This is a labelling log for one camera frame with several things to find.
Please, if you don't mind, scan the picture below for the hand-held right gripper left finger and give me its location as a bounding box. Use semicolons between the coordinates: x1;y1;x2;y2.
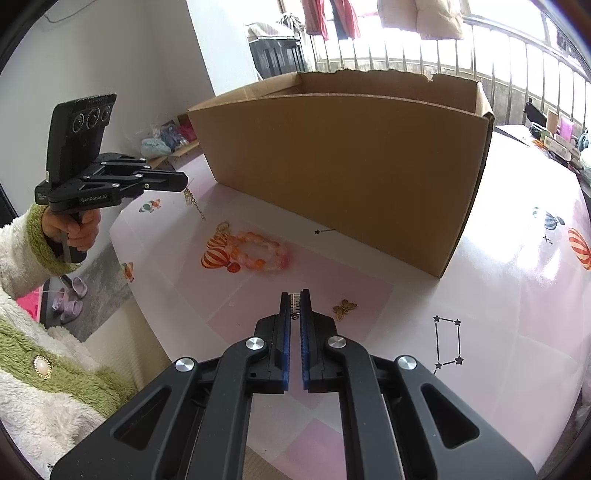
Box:
50;290;293;480

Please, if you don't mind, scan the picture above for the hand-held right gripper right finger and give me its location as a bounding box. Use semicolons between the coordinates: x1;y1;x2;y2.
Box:
300;288;539;480

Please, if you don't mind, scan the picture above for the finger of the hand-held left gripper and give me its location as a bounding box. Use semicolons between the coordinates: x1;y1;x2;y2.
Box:
78;167;189;195
95;154;153;172

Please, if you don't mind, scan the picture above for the gold chain pendant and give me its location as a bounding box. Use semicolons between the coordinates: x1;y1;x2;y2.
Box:
182;186;207;222

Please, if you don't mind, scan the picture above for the pink bead bracelet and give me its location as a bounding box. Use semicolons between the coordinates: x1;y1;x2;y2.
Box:
213;222;291;275

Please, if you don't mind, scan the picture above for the large cardboard box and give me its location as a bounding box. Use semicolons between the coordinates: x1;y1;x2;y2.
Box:
187;69;496;279

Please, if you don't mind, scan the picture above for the person's left forearm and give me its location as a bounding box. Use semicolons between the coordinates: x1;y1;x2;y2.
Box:
0;203;68;303

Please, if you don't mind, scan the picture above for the person's left hand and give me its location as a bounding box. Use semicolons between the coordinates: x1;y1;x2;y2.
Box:
41;210;101;252

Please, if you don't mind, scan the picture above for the white blue plastic bag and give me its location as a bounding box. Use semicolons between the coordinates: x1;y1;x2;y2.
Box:
140;137;172;158

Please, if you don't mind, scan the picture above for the magenta plastic object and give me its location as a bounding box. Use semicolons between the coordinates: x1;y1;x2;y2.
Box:
16;291;44;321

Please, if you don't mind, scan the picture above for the grey white bundle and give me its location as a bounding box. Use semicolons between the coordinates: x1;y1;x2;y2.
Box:
247;14;305;42

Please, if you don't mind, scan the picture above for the balloon print tablecloth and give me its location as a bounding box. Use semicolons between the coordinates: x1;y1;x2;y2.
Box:
111;124;591;480

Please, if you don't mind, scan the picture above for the cream green fleece jacket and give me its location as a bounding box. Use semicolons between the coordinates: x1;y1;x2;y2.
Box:
0;295;139;472

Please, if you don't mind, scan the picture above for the red hanging garment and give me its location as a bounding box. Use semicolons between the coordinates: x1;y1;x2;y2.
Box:
330;0;362;40

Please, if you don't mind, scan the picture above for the beige puffer jacket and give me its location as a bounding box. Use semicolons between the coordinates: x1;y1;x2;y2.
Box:
376;0;464;41

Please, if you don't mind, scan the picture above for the grey side table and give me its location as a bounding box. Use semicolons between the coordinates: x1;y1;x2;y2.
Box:
494;124;591;174

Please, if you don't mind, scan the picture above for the white flat box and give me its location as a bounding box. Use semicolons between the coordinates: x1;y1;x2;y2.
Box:
540;136;583;160

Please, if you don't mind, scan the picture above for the black angular object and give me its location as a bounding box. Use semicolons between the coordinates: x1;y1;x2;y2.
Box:
524;98;546;134

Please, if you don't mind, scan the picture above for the metal balcony railing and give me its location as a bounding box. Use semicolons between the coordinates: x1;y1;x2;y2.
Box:
305;14;591;134

